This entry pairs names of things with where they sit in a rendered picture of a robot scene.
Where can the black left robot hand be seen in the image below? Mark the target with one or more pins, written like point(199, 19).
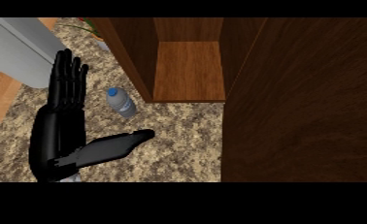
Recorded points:
point(60, 131)

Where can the brown wooden cabinet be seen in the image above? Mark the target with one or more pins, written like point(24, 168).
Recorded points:
point(187, 69)

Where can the green potted plant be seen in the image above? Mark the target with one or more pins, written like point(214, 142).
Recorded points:
point(90, 26)

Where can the clear water bottle blue cap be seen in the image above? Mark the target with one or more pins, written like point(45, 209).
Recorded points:
point(122, 103)

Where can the grey appliance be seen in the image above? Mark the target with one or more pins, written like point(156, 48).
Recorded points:
point(26, 53)

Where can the dark brown cabinet door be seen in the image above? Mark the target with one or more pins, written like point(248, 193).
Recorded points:
point(297, 105)

